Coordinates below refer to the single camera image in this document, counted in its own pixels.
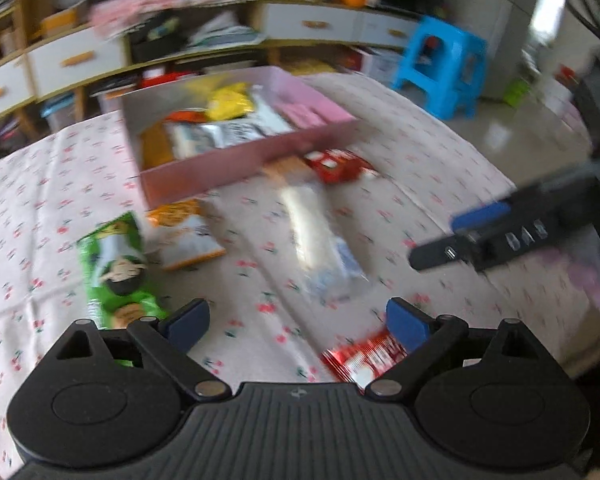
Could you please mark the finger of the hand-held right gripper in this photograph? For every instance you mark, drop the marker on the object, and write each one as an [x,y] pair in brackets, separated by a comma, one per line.
[442,254]
[482,216]

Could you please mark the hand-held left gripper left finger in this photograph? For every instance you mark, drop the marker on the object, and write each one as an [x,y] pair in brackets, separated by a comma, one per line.
[187,323]

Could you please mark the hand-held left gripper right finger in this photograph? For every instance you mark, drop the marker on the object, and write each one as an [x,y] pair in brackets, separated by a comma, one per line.
[406,323]

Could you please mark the red snack packet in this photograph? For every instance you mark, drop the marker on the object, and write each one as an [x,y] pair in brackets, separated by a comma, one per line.
[337,165]
[360,360]

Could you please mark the green snack packet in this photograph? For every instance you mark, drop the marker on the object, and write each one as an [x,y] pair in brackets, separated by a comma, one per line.
[115,270]

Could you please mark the clear white-blue snack packet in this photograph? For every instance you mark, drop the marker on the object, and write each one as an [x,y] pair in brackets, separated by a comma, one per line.
[310,230]

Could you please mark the pink cardboard box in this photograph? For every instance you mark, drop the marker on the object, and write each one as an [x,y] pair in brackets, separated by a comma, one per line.
[220,170]

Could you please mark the gold stick snack packet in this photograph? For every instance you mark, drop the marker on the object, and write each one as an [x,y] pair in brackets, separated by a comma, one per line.
[155,147]

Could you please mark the long silver snack packet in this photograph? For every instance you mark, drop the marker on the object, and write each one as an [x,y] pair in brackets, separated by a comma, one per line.
[215,135]

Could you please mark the red-orange snack packet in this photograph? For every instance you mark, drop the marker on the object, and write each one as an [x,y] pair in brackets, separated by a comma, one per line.
[186,116]

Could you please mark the white square snack packet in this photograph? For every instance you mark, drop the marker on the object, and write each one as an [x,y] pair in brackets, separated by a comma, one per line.
[270,115]

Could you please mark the yellow snack packet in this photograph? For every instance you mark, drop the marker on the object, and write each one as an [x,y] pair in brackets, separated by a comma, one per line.
[227,102]

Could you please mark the person's right hand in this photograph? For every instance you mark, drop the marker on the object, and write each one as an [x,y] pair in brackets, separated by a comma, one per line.
[590,280]

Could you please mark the orange white snack packet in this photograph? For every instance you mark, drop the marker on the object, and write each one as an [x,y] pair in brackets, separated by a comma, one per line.
[185,235]

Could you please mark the dark stand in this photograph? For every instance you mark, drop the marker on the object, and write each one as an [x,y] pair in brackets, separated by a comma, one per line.
[597,60]

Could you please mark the blue plastic stool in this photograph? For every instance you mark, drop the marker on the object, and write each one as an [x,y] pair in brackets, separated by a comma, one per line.
[440,65]

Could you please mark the orange-brown snack packet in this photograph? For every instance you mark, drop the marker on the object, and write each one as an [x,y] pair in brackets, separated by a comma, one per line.
[280,166]

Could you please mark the white printed box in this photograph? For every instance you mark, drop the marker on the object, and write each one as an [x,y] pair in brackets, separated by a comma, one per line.
[382,62]

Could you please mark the cherry print tablecloth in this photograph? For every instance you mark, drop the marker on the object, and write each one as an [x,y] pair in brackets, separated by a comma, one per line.
[45,185]

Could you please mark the pink snack packet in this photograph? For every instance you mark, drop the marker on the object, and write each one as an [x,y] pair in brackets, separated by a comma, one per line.
[300,112]

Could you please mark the tray of yellow items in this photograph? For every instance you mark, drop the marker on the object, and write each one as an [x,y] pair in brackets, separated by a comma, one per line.
[310,66]

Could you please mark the red flat box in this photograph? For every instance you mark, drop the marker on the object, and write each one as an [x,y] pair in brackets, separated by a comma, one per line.
[165,79]

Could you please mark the clear storage box blue lid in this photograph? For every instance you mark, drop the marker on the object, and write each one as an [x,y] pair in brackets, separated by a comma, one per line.
[60,112]

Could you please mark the wooden cabinet with white drawers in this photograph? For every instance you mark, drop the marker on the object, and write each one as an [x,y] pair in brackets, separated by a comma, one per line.
[80,60]

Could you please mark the black bag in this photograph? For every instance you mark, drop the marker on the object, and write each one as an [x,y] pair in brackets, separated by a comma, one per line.
[157,37]

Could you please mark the folded cloths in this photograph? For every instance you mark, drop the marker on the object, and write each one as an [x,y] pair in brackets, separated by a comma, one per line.
[225,32]

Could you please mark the pink cloth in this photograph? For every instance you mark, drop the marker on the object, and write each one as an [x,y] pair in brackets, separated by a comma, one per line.
[180,2]

